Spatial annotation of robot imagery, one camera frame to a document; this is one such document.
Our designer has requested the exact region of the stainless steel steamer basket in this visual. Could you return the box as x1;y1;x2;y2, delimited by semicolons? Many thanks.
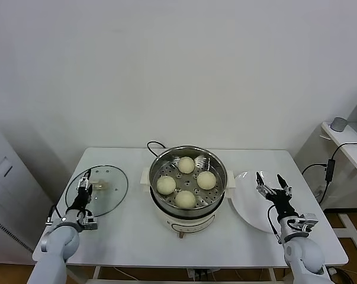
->
150;144;228;209

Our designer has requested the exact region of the white cabinet unit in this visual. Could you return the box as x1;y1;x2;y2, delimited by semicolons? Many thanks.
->
0;117;56;266

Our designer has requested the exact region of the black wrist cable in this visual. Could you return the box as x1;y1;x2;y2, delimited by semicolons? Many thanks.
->
266;205;283;245
46;204;62;226

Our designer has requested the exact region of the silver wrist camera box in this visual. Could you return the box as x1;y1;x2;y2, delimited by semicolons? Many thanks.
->
296;212;319;233
82;215;99;231

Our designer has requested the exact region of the white table frame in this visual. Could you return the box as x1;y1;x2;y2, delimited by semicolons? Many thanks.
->
88;266;278;284

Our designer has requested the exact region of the white side desk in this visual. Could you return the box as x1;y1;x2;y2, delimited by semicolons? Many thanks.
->
320;120;357;257

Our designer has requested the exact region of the white steamed baozi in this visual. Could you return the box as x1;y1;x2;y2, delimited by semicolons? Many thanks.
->
177;156;195;175
156;176;177;195
197;170;217;191
174;190;196;209

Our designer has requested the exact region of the round white plate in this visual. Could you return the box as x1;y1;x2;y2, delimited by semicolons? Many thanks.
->
230;170;303;233

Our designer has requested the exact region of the round glass pot lid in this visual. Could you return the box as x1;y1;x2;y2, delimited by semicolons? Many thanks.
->
65;165;129;219

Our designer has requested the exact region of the grey cylinder speaker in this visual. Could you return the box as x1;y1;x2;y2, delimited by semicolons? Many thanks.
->
329;117;348;133

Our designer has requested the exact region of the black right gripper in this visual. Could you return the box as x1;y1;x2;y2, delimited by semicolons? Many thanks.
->
255;171;299;221

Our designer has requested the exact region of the black pot power cable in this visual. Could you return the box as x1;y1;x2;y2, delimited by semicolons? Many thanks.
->
146;141;165;158

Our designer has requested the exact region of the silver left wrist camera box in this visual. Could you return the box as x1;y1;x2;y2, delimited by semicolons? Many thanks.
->
82;215;99;231

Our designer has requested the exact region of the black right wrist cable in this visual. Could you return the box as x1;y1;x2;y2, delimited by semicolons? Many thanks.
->
266;205;283;245

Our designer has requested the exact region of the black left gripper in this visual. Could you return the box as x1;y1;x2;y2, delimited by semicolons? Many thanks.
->
73;169;94;212

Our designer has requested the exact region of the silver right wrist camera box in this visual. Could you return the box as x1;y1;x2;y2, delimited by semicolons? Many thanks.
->
296;212;319;233

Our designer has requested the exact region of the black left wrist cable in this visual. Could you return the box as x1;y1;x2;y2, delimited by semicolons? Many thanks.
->
46;204;62;226

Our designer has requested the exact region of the cream electric cooking pot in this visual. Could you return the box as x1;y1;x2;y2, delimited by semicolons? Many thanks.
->
140;167;236;239

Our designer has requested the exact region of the black cable with adapter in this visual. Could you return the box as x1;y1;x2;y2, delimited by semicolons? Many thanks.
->
301;143;357;206

